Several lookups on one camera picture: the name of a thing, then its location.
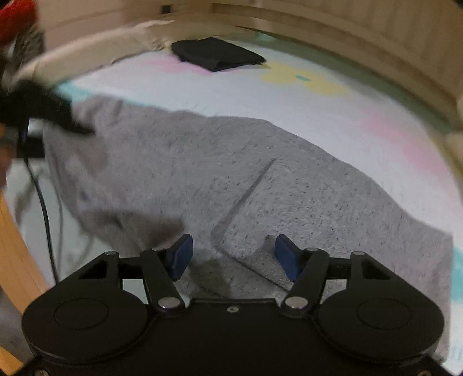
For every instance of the red cloth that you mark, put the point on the red cloth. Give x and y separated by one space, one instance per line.
16 16

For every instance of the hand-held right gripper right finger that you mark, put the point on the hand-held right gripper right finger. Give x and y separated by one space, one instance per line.
287 261

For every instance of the wall socket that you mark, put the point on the wall socket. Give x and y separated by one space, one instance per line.
165 9

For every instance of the wooden bed frame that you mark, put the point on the wooden bed frame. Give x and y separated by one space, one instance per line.
361 39

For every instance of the grey speckled pants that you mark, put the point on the grey speckled pants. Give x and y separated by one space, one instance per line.
202 173

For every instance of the floral printed bed sheet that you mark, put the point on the floral printed bed sheet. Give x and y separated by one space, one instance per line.
325 108

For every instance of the black folded cloth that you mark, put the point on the black folded cloth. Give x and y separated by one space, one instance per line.
217 54

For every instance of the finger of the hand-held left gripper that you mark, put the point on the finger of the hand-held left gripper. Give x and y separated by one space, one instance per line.
72 115

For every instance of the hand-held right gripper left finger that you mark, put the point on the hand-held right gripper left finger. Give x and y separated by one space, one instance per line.
181 257

